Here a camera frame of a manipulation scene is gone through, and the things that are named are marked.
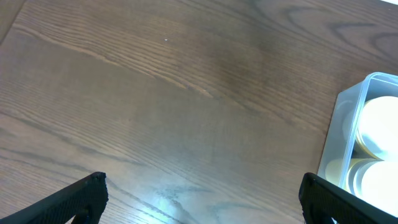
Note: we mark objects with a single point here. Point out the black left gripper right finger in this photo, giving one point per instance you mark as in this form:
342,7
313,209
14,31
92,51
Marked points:
325,203

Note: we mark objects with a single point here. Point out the white plastic bowl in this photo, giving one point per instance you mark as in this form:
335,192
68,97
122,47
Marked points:
375,136

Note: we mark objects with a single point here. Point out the white plastic cup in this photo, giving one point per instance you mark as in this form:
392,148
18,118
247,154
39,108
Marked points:
376,184

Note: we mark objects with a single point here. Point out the clear plastic container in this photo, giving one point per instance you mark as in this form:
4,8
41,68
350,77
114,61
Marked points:
340,138

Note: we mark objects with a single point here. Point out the yellow plastic cup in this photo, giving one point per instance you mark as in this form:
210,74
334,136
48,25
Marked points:
333,172

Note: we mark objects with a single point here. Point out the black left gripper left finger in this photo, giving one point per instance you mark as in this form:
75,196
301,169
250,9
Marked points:
81,202

